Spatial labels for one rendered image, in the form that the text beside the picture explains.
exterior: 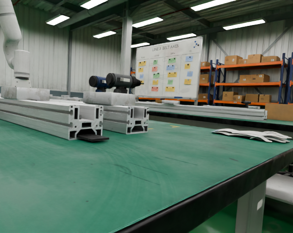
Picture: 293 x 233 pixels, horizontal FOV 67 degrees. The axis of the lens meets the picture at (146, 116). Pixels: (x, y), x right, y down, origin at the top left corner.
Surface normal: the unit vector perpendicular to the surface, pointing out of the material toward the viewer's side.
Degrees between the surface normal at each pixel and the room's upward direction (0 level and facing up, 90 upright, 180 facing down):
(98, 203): 0
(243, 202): 90
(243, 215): 90
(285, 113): 89
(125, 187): 0
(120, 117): 90
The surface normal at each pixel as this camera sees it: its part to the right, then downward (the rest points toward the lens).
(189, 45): -0.70, 0.01
